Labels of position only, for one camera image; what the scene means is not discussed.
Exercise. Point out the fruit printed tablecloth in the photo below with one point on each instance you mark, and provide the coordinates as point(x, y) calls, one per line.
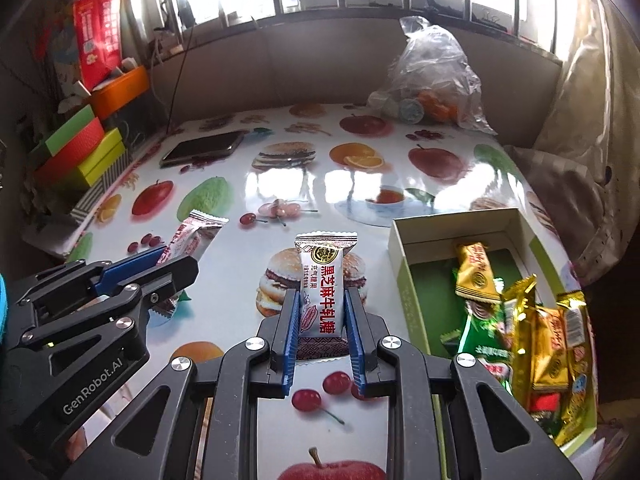
point(300, 195)

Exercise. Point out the red textured box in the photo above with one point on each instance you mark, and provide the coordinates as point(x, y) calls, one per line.
point(70, 157)

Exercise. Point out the beige curtain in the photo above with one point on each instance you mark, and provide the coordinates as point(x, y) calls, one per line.
point(575, 160)

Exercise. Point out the brown white nougat packet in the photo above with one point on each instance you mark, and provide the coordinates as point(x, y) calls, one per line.
point(322, 285)
point(192, 237)

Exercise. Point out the black smartphone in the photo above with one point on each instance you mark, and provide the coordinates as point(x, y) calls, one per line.
point(200, 147)

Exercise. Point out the long gold snack bar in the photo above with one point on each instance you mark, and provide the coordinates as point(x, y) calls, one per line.
point(577, 360)
point(520, 340)

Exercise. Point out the red black snack packet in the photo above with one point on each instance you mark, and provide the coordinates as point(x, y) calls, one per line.
point(545, 402)

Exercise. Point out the yellow green box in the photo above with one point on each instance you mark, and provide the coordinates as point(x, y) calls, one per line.
point(102, 160)

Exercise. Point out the orange box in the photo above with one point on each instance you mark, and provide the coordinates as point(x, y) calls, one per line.
point(122, 92)

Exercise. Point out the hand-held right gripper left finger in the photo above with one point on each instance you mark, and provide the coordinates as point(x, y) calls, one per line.
point(291, 345)

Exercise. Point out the white foam sheet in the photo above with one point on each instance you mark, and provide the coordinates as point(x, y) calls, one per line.
point(595, 460)

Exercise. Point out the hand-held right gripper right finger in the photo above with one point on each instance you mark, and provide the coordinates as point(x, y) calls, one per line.
point(356, 345)

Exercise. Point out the gold peanut crisp packet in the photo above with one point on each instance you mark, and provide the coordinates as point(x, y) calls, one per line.
point(475, 275)
point(547, 350)

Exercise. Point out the red paper bag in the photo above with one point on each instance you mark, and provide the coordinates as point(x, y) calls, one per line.
point(97, 30)

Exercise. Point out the clear plastic bag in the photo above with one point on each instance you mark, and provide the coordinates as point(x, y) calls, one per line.
point(430, 70)

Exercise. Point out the white green cardboard box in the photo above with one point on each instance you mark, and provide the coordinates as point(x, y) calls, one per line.
point(415, 285)

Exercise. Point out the green wafer packet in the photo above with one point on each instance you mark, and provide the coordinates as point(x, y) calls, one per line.
point(480, 345)

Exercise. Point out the light green box lid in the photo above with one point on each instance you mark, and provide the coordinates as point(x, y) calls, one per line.
point(70, 132)

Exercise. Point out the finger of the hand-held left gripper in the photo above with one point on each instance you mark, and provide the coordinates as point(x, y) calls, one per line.
point(170, 277)
point(130, 267)

